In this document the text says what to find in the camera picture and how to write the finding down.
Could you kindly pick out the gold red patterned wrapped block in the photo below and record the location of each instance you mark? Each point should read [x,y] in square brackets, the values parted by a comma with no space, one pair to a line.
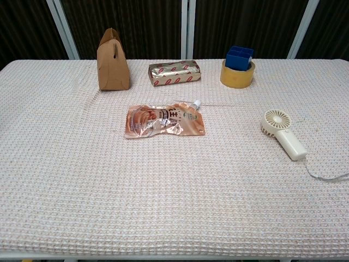
[174,72]

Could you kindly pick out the yellowish packing tape roll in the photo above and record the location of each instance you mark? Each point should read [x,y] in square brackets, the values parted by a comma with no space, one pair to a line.
[235,77]

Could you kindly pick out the orange spouted drink pouch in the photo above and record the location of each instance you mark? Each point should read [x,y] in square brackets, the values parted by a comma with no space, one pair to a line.
[163,121]

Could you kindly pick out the brown paper gable box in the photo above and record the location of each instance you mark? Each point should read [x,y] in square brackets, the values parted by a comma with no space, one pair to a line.
[112,66]

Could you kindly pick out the blue plastic divided box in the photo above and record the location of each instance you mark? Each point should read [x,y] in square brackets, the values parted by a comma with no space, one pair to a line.
[240,58]

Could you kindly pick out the beige waffle weave tablecloth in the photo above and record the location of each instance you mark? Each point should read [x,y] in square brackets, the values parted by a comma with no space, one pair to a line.
[163,177]

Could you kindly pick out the white metal frame post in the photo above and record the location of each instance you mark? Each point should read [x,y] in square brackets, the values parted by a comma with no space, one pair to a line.
[302,27]
[187,27]
[63,27]

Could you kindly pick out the cream white handheld fan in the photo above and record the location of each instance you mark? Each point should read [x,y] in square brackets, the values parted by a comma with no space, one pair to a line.
[289,140]

